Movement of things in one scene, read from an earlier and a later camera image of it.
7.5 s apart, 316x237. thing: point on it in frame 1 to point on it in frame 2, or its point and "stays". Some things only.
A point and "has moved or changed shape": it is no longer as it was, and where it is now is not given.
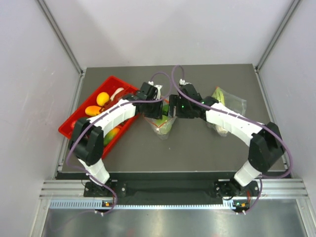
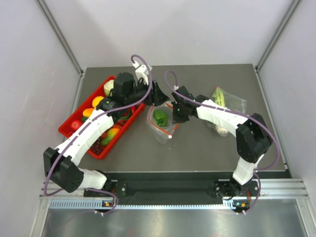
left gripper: (157, 114) to (156, 96)
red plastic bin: (112, 91) stays
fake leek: (218, 94) stays
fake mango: (110, 135) stays
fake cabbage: (163, 126) to (107, 86)
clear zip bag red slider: (162, 127) has moved or changed shape
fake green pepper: (165, 109) to (161, 117)
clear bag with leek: (236, 104) stays
